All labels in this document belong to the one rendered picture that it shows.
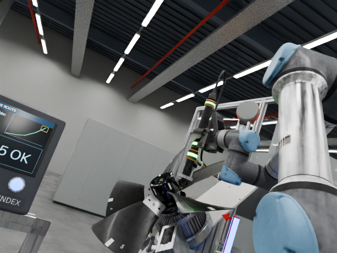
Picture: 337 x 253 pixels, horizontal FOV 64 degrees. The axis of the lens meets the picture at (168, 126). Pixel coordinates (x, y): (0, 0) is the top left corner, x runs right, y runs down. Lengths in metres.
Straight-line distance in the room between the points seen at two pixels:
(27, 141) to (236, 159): 0.64
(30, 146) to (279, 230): 0.44
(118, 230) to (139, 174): 5.67
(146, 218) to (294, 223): 0.81
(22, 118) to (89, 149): 5.97
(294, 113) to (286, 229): 0.25
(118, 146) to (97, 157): 0.56
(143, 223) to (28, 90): 12.58
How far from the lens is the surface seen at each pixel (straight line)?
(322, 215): 0.44
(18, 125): 0.57
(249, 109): 1.94
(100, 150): 6.54
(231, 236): 0.89
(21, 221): 0.63
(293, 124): 0.56
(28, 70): 13.69
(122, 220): 1.13
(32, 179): 0.56
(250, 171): 0.94
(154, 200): 1.20
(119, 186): 1.44
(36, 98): 13.40
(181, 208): 0.93
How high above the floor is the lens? 1.21
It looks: 12 degrees up
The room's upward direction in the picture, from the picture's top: 21 degrees clockwise
